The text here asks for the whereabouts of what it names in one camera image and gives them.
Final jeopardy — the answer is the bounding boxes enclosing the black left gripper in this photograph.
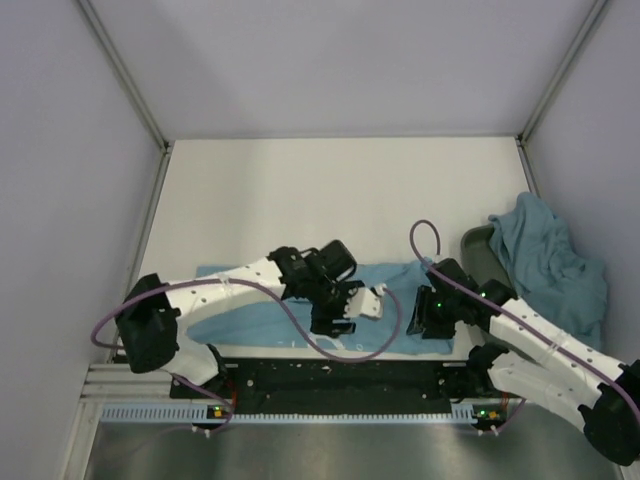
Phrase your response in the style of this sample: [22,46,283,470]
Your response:
[306,274,363,336]

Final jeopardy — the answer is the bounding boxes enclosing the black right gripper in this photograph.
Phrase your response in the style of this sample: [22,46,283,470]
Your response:
[407,284,460,339]

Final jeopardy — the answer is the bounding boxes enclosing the light blue printed t-shirt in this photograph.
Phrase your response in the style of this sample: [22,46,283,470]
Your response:
[188,260,454,355]

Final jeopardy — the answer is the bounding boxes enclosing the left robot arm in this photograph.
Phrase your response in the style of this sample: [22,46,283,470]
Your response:
[115,240,382,397]

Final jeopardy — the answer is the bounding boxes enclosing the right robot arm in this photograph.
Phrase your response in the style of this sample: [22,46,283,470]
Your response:
[409,258,639,466]

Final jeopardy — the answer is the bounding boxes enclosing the grey plastic tray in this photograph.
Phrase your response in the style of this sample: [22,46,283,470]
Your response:
[459,224,521,361]

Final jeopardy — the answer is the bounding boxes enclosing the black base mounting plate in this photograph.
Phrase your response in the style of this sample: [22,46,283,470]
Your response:
[169,355,529,414]

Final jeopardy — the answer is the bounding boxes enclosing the light blue plain t-shirt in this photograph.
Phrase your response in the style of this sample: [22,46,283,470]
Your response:
[488,192,608,350]

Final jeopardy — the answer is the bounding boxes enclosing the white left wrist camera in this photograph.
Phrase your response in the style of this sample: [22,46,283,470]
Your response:
[343,283,386,320]

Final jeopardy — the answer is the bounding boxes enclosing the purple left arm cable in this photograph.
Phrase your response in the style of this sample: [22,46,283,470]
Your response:
[91,278,402,431]

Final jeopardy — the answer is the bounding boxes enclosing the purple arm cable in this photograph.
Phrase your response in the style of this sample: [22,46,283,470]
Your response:
[91,278,402,431]
[409,219,640,435]

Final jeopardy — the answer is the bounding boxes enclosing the aluminium frame post right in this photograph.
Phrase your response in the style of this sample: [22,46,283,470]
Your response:
[516,0,614,143]

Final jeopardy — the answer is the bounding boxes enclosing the aluminium frame post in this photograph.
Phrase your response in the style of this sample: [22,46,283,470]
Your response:
[516,0,614,143]
[73,0,170,153]

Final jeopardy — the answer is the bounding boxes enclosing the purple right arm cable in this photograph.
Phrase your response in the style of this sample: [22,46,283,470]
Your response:
[409,219,640,435]

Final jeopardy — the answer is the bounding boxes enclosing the light blue cable duct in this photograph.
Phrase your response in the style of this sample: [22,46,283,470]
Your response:
[100,403,499,425]

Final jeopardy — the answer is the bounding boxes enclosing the aluminium frame post left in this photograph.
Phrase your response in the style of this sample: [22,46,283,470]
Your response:
[73,0,170,153]

